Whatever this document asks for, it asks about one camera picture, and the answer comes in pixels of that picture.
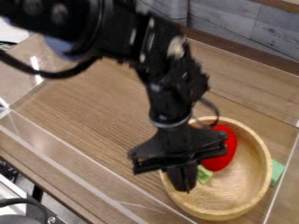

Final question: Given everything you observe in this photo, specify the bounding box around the black cable at lower left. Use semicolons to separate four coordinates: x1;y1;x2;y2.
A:
0;197;50;224

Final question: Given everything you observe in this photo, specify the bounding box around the clear acrylic tray enclosure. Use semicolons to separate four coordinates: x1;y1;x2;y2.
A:
0;41;299;224

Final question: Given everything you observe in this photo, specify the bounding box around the red toy with green stem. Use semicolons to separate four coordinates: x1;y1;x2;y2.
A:
195;125;239;186

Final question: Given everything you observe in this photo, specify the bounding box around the green flat block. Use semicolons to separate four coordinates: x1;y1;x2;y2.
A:
271;160;286;186

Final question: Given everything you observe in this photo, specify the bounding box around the black metal bracket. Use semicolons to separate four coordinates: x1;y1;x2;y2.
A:
26;196;68;224

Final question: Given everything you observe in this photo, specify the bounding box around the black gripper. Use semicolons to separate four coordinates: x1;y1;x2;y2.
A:
128;123;229;192

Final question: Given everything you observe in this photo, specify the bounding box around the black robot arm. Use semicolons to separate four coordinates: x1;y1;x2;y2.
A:
0;0;227;192

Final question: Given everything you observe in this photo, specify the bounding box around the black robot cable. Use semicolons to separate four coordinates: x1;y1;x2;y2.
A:
0;49;99;80

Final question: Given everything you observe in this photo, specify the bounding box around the brown wooden bowl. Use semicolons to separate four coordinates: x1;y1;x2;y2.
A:
161;117;274;221

